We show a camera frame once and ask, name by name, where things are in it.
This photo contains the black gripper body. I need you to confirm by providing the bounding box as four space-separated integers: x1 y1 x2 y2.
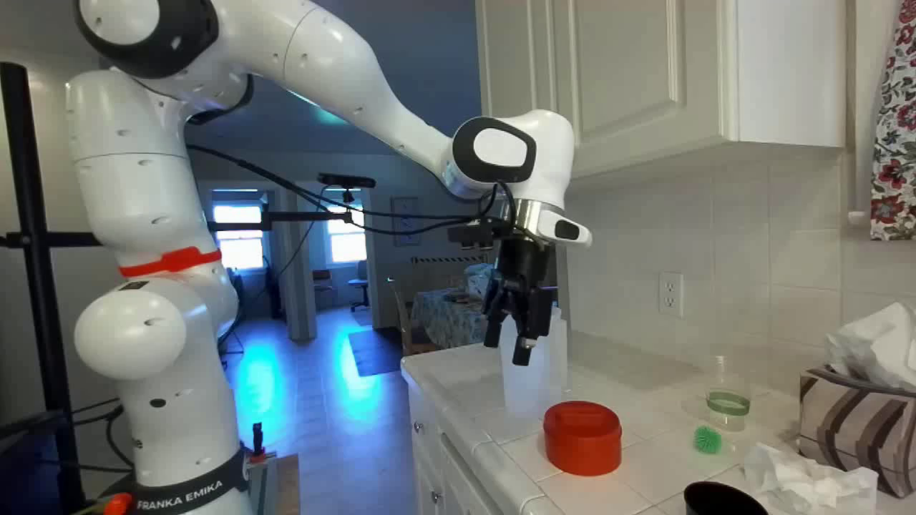
483 237 556 336

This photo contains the orange cup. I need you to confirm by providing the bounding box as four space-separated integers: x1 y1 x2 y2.
542 401 622 475

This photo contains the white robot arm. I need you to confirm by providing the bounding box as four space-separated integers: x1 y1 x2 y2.
67 0 592 515

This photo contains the translucent plastic jar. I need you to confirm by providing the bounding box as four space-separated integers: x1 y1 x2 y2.
499 309 567 423

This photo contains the small green rimmed jar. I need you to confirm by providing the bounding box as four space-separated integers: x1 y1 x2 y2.
705 353 749 432

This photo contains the green sponge piece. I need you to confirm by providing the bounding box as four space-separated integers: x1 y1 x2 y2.
692 425 723 455

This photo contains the white upper cabinet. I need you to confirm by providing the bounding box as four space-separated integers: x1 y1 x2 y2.
476 0 848 179

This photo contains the crumpled white tissue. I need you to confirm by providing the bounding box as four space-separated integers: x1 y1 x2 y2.
741 443 879 515

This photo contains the striped tissue box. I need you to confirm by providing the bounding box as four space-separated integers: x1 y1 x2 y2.
796 369 916 496

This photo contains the floral curtain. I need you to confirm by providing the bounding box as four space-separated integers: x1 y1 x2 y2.
871 0 916 240

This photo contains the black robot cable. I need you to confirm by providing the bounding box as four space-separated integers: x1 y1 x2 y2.
185 140 510 240

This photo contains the white wall outlet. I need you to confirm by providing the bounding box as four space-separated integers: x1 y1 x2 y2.
661 273 686 318

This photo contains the black camera stand pole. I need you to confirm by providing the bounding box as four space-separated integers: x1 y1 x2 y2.
0 60 85 515

